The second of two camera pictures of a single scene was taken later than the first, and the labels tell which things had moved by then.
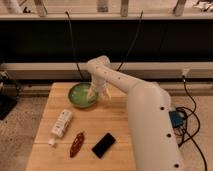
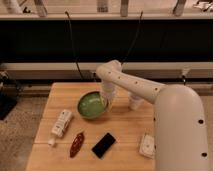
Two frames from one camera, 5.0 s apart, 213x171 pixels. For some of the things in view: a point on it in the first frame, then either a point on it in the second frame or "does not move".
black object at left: [9, 94] does not move
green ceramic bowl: [78, 95] -> [92, 105]
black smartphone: [103, 145] does not move
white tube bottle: [61, 126] does not move
